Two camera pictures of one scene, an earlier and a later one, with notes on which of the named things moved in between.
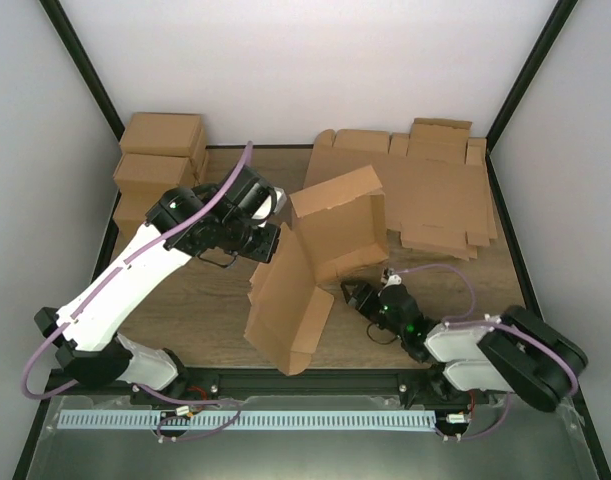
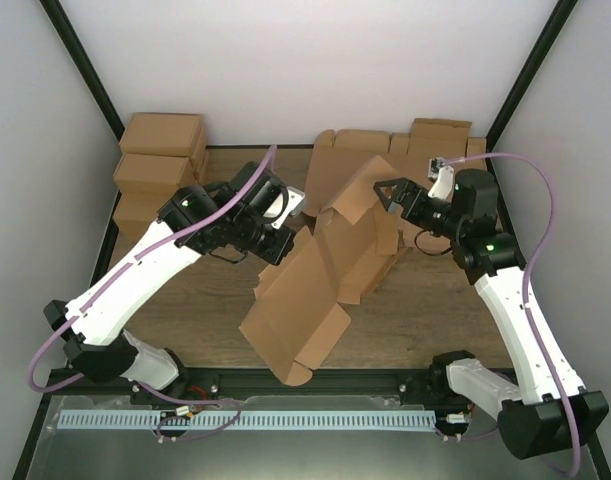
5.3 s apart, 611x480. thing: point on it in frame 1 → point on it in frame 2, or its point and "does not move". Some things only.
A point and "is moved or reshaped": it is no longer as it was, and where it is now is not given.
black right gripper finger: x=353 y=287 → x=392 y=187
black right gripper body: x=370 y=311 → x=415 y=213
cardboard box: x=175 y=134 does not move
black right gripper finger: x=354 y=300 → x=391 y=206
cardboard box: x=338 y=227 is moved or reshaped
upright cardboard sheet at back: x=440 y=141 does not move
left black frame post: x=65 y=29 does not move
